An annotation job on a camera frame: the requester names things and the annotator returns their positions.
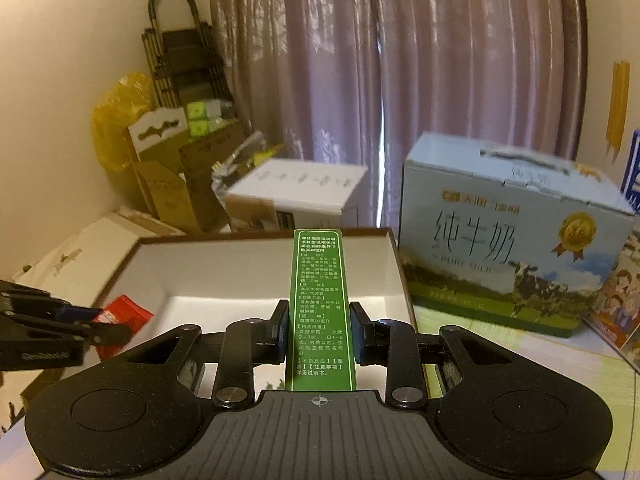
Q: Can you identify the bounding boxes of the red snack packet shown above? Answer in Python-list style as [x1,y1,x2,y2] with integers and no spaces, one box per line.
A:
[94,295,153,348]

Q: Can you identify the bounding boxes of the green white medicine box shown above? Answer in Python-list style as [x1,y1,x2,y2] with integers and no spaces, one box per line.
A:
[285,229,356,392]

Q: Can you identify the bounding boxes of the large flat cardboard box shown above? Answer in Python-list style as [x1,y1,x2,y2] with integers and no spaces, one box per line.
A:
[12,206,183,307]

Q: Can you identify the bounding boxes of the brown cardboard storage box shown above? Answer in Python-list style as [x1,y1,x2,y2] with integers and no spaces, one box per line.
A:
[86,226,419,361]

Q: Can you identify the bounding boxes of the light blue milk carton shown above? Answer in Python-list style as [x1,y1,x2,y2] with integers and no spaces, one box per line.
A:
[399,133,634,337]

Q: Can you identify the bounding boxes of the white appliance box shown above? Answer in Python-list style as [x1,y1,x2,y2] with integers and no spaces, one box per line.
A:
[224,158,371,232]

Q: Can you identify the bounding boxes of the checkered tablecloth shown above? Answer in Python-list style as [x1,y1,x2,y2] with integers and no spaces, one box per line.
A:
[24,324,613,479]

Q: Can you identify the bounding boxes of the yellow plastic bag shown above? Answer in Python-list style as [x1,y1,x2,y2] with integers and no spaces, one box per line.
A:
[90,70,162,212]

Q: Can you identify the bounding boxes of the green tissue pack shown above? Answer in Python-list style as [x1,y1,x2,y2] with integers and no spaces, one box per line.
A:
[186,99,236,139]

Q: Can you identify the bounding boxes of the black folding cart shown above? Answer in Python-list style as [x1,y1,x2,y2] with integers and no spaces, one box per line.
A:
[141,0,233,108]

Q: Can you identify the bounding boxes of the purple curtain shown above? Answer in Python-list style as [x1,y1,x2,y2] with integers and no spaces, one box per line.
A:
[209,0,588,226]

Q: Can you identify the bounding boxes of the brown cardboard box with handle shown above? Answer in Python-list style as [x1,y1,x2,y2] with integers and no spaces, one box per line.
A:
[128,108,246,234]

